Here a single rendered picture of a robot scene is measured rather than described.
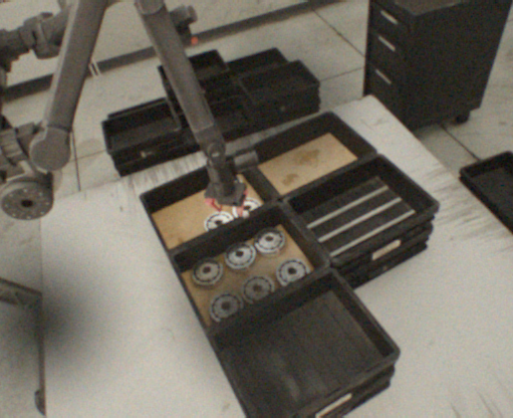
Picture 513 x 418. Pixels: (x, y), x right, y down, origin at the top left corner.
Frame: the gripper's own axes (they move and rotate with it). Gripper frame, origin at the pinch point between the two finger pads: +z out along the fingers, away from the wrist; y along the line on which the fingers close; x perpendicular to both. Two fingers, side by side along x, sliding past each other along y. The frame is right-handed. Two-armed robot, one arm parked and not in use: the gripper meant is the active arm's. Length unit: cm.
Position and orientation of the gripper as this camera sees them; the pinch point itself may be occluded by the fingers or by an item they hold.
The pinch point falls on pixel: (230, 211)
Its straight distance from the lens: 124.9
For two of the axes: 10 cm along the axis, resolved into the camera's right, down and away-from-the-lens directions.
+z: 1.4, 6.4, 7.5
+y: -9.4, -1.4, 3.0
